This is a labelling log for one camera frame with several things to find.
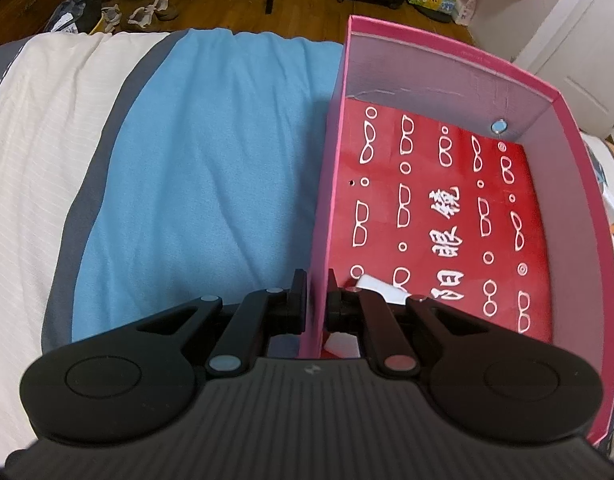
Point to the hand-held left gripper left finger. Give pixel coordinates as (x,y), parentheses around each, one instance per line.
(299,292)

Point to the round metal snap button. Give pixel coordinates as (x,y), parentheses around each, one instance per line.
(498,126)

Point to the white charger block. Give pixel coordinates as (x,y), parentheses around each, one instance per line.
(382,287)

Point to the black bag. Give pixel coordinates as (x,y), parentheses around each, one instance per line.
(74,12)

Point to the white door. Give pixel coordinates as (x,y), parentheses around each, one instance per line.
(582,35)

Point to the pink cardboard box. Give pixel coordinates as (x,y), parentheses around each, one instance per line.
(333,185)

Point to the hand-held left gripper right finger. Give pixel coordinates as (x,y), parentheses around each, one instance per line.
(332,292)

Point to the white plastic bag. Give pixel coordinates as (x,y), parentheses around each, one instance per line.
(468,7)

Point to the red glasses-print paper bag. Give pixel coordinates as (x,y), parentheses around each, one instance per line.
(427,182)

